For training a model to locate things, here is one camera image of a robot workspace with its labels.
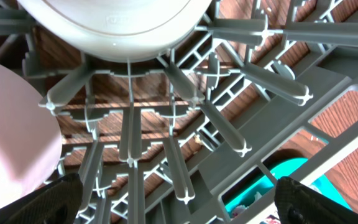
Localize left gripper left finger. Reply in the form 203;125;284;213
0;173;83;224

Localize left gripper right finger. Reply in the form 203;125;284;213
274;176;358;224

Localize white tissue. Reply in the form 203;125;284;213
231;192;262;219

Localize pink bowl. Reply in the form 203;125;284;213
0;65;62;208

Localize grey bowl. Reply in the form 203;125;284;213
18;0;211;62

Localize grey dishwasher rack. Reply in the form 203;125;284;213
0;1;358;223

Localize teal serving tray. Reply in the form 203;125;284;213
223;157;351;218

